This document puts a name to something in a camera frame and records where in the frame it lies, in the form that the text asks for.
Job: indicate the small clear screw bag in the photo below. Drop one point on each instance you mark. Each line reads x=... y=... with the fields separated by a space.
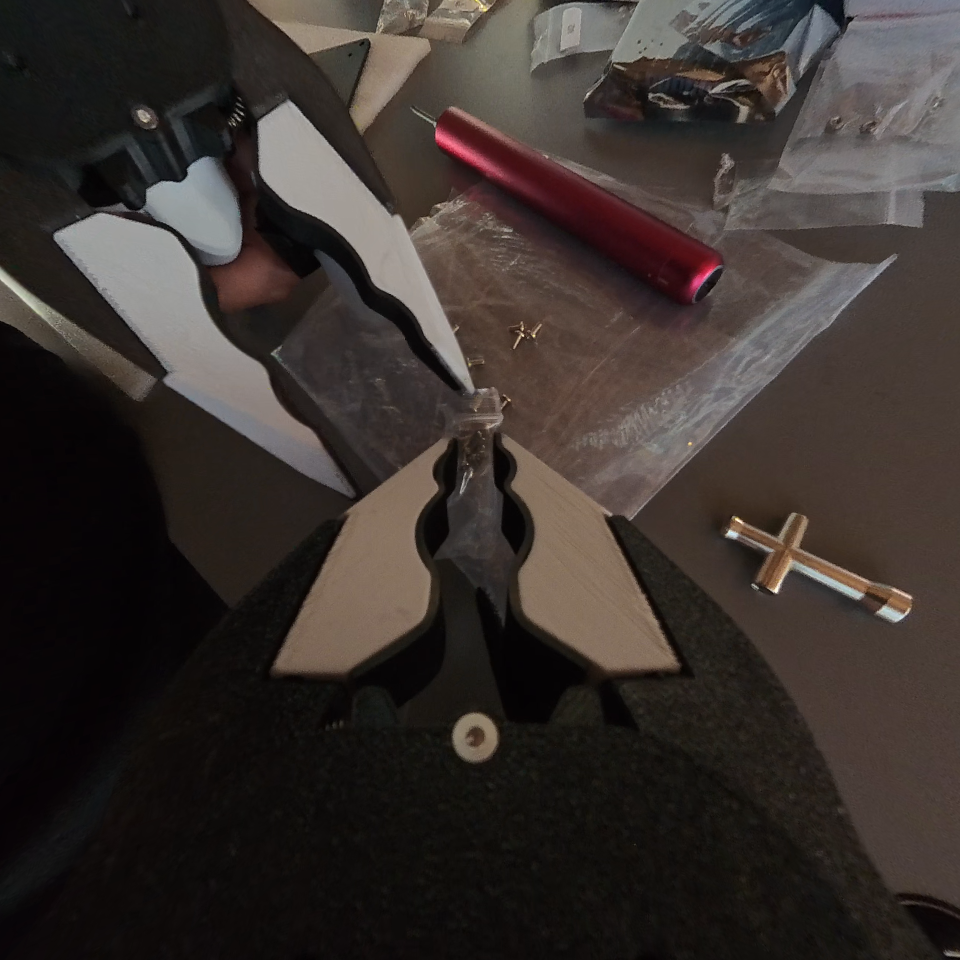
x=472 y=525

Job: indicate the person's left hand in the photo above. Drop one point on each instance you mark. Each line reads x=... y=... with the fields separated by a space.
x=259 y=277

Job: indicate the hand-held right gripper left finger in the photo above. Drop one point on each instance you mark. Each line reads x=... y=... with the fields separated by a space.
x=360 y=592

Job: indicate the loose small screws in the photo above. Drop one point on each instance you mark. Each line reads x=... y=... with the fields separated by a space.
x=525 y=334

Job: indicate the silver antistatic bag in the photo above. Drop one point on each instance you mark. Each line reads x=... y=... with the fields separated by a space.
x=712 y=60

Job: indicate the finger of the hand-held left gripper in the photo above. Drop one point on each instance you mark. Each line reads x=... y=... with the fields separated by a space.
x=352 y=225
x=172 y=315

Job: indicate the red electric screwdriver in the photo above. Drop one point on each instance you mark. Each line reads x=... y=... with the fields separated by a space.
x=585 y=202

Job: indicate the metal cross wrench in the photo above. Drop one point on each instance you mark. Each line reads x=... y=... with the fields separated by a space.
x=810 y=559

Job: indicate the person's dark clothing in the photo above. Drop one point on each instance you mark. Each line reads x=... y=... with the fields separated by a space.
x=75 y=600

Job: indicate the group of small parts bags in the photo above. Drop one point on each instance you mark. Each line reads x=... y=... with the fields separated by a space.
x=862 y=150

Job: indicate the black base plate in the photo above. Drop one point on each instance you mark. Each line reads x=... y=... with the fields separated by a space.
x=345 y=67

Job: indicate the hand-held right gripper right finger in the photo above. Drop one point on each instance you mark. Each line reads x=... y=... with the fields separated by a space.
x=600 y=592

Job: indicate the large clear plastic bag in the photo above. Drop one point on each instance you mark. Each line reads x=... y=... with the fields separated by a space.
x=675 y=360

